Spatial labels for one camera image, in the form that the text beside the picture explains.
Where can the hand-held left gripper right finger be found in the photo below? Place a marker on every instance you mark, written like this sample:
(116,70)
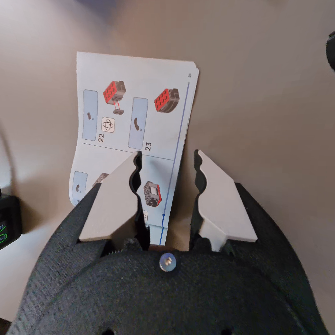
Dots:
(225,209)

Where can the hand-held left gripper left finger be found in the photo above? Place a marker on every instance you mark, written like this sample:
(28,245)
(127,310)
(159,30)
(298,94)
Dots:
(110,209)

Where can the instruction booklet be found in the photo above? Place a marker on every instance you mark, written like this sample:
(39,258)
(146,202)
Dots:
(130,78)

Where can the red black toy brick build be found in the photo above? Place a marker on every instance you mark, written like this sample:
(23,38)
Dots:
(331,52)

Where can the grey desk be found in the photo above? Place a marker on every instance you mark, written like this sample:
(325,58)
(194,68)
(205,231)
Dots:
(261,117)

